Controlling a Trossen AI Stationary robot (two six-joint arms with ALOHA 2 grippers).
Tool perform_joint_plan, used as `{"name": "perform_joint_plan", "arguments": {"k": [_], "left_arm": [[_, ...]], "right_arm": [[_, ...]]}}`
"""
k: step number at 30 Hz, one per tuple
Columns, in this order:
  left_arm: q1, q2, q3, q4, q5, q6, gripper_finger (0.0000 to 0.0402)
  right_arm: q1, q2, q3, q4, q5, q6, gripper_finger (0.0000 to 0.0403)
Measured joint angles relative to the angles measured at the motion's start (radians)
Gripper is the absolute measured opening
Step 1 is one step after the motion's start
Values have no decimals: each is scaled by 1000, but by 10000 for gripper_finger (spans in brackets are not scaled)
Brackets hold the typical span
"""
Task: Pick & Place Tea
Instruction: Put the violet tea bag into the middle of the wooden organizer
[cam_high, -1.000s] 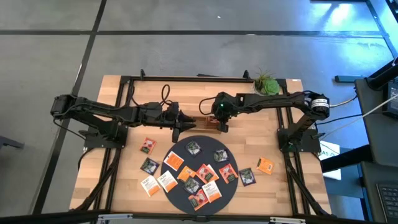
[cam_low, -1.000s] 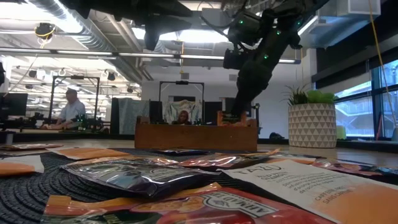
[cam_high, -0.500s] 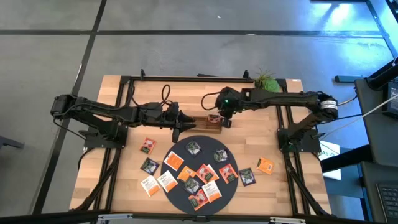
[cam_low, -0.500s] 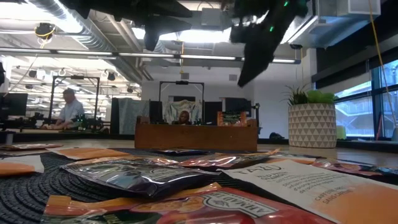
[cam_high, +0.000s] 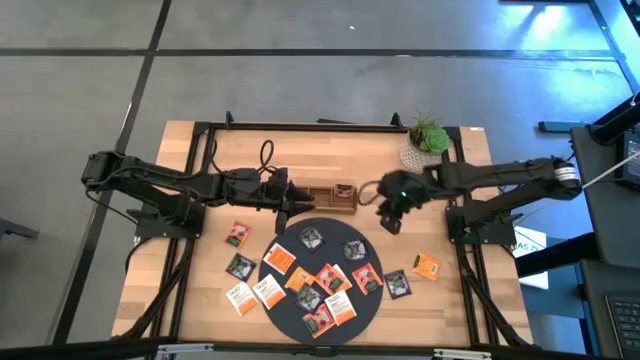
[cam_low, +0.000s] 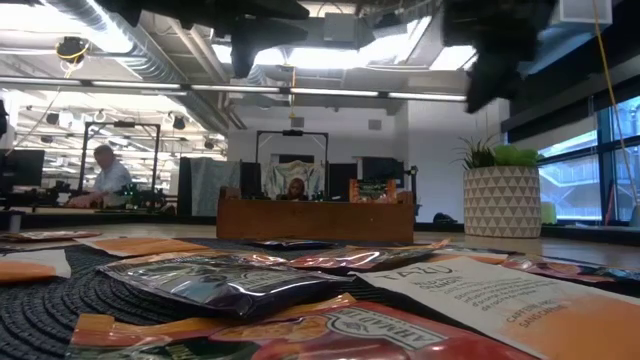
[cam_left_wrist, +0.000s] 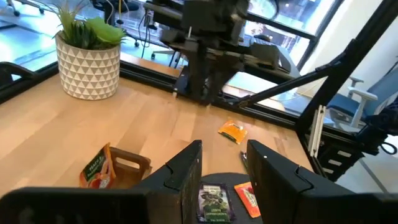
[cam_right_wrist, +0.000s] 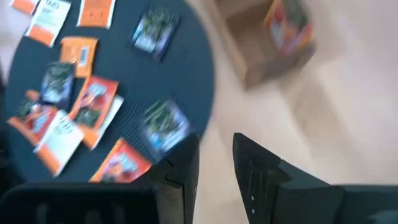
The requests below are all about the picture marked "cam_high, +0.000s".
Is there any black desk bar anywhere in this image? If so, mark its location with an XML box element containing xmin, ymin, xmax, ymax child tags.
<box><xmin>514</xmin><ymin>232</ymin><xmax>601</xmax><ymax>279</ymax></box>

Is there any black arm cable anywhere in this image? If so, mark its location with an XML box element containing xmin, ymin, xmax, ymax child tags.
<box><xmin>256</xmin><ymin>139</ymin><xmax>276</xmax><ymax>177</ymax></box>
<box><xmin>356</xmin><ymin>178</ymin><xmax>385</xmax><ymax>208</ymax></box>

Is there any silver metal bracket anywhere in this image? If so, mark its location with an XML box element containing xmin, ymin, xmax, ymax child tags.
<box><xmin>432</xmin><ymin>348</ymin><xmax>492</xmax><ymax>360</ymax></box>
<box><xmin>157</xmin><ymin>343</ymin><xmax>215</xmax><ymax>359</ymax></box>

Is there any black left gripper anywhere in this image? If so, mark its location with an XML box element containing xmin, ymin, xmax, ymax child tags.
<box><xmin>257</xmin><ymin>168</ymin><xmax>316</xmax><ymax>235</ymax></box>

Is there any succulent in white patterned pot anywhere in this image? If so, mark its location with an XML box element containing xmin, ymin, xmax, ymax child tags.
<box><xmin>399</xmin><ymin>112</ymin><xmax>452</xmax><ymax>174</ymax></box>

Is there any black keyboard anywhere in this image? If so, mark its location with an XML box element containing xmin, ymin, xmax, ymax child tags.
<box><xmin>604</xmin><ymin>293</ymin><xmax>640</xmax><ymax>354</ymax></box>

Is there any dark grey desk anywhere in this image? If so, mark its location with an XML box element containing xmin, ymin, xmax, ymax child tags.
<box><xmin>569</xmin><ymin>124</ymin><xmax>640</xmax><ymax>360</ymax></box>

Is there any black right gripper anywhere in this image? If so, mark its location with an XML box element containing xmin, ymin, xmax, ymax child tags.
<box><xmin>375</xmin><ymin>169</ymin><xmax>429</xmax><ymax>235</ymax></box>

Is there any round dark woven placemat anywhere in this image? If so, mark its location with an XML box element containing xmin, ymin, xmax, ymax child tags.
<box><xmin>257</xmin><ymin>217</ymin><xmax>385</xmax><ymax>346</ymax></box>

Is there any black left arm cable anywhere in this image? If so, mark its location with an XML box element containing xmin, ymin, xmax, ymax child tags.
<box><xmin>256</xmin><ymin>139</ymin><xmax>276</xmax><ymax>177</ymax></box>

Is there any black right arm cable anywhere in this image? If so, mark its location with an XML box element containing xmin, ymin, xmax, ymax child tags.
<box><xmin>356</xmin><ymin>178</ymin><xmax>385</xmax><ymax>208</ymax></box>

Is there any grey desk foot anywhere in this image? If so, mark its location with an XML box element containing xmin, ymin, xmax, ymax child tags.
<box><xmin>538</xmin><ymin>120</ymin><xmax>587</xmax><ymax>134</ymax></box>

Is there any black computer monitor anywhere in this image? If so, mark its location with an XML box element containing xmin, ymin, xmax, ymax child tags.
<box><xmin>621</xmin><ymin>128</ymin><xmax>640</xmax><ymax>187</ymax></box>

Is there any white paper sign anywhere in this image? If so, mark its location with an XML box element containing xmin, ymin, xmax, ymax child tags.
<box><xmin>512</xmin><ymin>227</ymin><xmax>550</xmax><ymax>291</ymax></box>

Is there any wooden three-compartment tray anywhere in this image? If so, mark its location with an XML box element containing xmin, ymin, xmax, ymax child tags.
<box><xmin>287</xmin><ymin>184</ymin><xmax>359</xmax><ymax>216</ymax></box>

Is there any white cable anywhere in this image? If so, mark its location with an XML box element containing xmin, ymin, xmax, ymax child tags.
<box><xmin>579</xmin><ymin>150</ymin><xmax>640</xmax><ymax>191</ymax></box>

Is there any white and orange Tazo packet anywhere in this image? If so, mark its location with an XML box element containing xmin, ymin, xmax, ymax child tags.
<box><xmin>252</xmin><ymin>273</ymin><xmax>288</xmax><ymax>311</ymax></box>
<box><xmin>262</xmin><ymin>242</ymin><xmax>298</xmax><ymax>276</ymax></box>
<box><xmin>225</xmin><ymin>282</ymin><xmax>260</xmax><ymax>317</ymax></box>
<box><xmin>337</xmin><ymin>263</ymin><xmax>354</xmax><ymax>291</ymax></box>
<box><xmin>323</xmin><ymin>290</ymin><xmax>359</xmax><ymax>327</ymax></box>

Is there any grey chair base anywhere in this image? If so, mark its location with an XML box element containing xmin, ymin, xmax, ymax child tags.
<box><xmin>0</xmin><ymin>218</ymin><xmax>40</xmax><ymax>241</ymax></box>

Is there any black overhead frame beam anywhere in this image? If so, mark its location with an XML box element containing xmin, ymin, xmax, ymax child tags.
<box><xmin>0</xmin><ymin>338</ymin><xmax>640</xmax><ymax>360</ymax></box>

